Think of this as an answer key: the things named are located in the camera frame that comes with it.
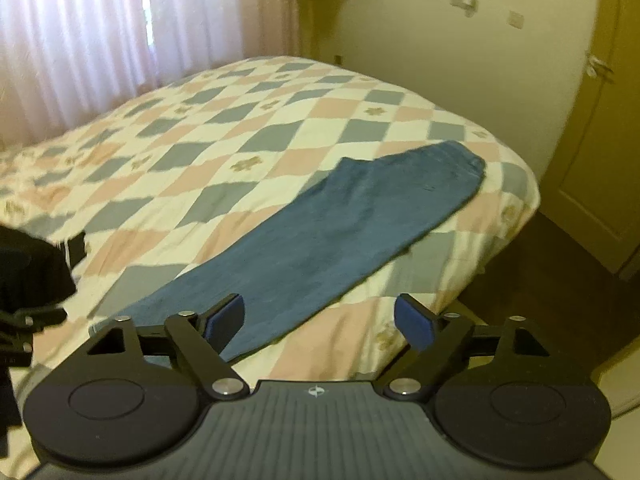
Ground metal door handle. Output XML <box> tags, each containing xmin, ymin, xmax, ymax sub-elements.
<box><xmin>586</xmin><ymin>53</ymin><xmax>614</xmax><ymax>82</ymax></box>

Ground wall mounted hook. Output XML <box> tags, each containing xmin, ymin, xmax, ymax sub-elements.
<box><xmin>450</xmin><ymin>0</ymin><xmax>478</xmax><ymax>18</ymax></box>

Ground cream wooden door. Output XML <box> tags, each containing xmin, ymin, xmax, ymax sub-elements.
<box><xmin>541</xmin><ymin>0</ymin><xmax>639</xmax><ymax>278</ymax></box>

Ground pink sheer window curtain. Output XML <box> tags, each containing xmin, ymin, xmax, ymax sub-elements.
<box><xmin>1</xmin><ymin>0</ymin><xmax>297</xmax><ymax>148</ymax></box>

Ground wall light switch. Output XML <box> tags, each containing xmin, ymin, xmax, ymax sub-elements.
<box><xmin>508</xmin><ymin>11</ymin><xmax>524</xmax><ymax>29</ymax></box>

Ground black storage bag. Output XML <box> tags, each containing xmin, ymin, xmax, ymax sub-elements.
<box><xmin>1</xmin><ymin>226</ymin><xmax>87</xmax><ymax>444</ymax></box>

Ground diamond patterned bed quilt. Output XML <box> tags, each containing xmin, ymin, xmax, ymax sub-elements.
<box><xmin>0</xmin><ymin>55</ymin><xmax>542</xmax><ymax>480</ymax></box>

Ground blue denim jeans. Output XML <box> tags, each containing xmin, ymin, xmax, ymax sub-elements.
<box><xmin>122</xmin><ymin>141</ymin><xmax>486</xmax><ymax>361</ymax></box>

